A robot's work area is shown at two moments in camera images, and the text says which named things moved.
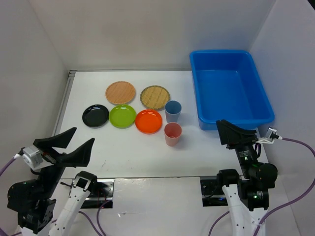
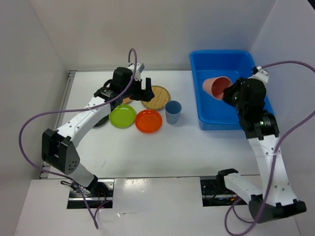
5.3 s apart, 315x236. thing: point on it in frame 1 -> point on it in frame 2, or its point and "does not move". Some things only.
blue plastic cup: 173,108 does not move
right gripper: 227,131 -> 226,96
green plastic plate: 122,116 does not move
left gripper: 79,156 -> 143,95
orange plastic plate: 148,121 does not move
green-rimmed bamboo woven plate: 154,97 does not move
